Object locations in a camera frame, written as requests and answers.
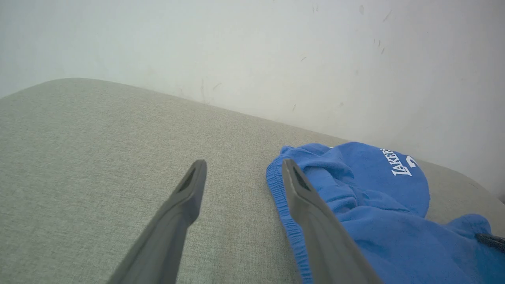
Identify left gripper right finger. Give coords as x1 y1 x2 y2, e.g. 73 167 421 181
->
281 158 384 284

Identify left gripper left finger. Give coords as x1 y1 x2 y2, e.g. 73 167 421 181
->
107 159 208 284

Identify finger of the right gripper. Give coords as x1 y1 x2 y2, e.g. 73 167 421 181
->
475 233 505 254

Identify blue shorts with white stripe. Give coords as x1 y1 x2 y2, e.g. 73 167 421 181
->
266 142 505 284

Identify grey fabric sofa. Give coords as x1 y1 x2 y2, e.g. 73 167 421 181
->
0 78 505 284

